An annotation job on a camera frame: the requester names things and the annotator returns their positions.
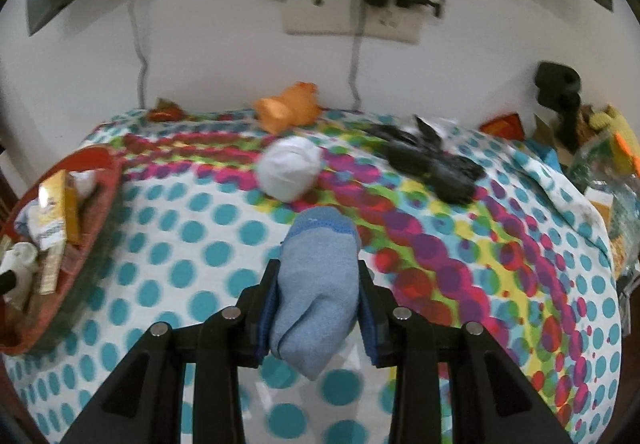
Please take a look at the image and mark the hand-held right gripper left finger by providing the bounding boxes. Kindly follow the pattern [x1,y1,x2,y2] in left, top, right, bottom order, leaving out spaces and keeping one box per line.
[60,258,282,444]

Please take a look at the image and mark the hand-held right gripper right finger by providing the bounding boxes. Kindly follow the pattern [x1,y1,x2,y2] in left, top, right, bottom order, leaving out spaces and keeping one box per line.
[356,260,573,444]

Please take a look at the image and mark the light blue sock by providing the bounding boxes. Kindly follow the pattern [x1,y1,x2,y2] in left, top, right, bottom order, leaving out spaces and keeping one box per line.
[269,207,362,381]

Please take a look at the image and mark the red plastic basin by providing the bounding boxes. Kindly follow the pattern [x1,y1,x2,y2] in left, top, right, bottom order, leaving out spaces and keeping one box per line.
[0,144,126,356]

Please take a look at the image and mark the polka dot blanket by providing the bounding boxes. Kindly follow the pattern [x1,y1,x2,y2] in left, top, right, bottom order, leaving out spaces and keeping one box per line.
[0,107,626,444]

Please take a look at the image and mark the white rolled sock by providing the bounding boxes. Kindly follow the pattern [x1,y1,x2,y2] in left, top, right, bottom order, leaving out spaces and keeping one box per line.
[256,135,323,201]
[70,169,98,200]

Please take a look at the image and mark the black cloth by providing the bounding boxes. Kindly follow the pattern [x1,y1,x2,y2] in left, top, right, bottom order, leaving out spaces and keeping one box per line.
[370,114,486,205]

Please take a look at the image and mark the orange toy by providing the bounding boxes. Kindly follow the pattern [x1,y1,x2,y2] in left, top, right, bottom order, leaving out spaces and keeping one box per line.
[252,82,323,135]

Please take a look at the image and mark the white cloth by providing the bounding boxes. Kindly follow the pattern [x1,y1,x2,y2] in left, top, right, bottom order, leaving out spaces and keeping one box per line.
[405,117,462,136]

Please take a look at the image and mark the gold cardboard box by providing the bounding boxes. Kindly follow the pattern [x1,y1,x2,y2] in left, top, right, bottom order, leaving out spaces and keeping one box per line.
[36,244,70,296]

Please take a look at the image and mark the red orange wrapper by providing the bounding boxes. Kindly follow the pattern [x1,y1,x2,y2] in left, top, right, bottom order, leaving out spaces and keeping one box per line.
[147,98,186,121]

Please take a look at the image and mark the yellow cardboard box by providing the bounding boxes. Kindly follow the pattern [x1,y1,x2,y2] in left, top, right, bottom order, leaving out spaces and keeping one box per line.
[30,169,83,250]

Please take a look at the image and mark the red box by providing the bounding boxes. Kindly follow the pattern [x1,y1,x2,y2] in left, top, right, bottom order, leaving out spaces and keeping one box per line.
[480,111,523,140]

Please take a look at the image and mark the white bottle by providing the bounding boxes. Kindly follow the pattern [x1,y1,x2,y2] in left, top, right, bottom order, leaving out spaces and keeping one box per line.
[0,241,41,315]

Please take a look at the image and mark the clear plastic bag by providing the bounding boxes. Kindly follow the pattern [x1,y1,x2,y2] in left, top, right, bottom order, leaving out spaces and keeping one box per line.
[570,134,640,275]

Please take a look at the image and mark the black stand device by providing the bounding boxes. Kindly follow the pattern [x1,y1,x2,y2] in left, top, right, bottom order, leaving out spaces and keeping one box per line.
[534,60,583,147]

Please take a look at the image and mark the yellow green toy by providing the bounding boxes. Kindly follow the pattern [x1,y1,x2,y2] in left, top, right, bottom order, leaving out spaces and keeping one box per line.
[580,104,640,175]

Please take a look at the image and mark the thin grey cable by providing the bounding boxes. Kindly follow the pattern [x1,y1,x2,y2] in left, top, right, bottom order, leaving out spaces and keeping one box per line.
[347,0,365,111]

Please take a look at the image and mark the black wall cable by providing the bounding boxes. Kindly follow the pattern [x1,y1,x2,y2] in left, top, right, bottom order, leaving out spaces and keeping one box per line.
[129,0,151,111]

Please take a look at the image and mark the beige wall socket plate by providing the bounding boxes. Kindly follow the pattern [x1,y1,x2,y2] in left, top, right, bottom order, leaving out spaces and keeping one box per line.
[282,0,423,45]

